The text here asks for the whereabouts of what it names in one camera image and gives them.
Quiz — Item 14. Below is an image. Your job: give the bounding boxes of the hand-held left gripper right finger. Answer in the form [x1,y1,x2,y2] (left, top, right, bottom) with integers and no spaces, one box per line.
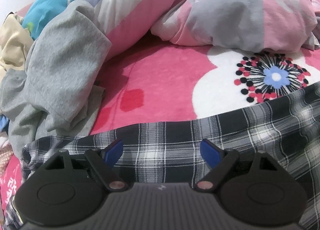
[194,139,279,192]

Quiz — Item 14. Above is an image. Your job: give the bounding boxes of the beige jacket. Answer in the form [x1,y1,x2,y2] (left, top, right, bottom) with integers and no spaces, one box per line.
[0,13,34,80]

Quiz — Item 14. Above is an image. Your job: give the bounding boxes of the grey garment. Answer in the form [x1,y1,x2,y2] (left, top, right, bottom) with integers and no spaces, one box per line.
[0,0,112,157]

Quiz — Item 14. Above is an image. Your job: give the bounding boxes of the black white plaid shirt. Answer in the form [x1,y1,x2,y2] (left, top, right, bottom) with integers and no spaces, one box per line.
[5,83,320,230]

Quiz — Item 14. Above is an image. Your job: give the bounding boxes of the pink floral blanket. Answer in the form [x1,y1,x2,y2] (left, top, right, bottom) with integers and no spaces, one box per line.
[0,31,320,195]

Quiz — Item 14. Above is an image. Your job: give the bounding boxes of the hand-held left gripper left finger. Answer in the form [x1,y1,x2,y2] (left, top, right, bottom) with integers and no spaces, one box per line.
[35,139,127,192]

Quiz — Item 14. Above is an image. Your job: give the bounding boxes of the pink printed duvet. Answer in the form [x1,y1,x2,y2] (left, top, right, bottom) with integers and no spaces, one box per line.
[21,0,320,54]

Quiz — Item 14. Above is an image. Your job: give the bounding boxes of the white cloth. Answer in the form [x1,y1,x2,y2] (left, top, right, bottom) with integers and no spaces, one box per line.
[0,135,12,152]

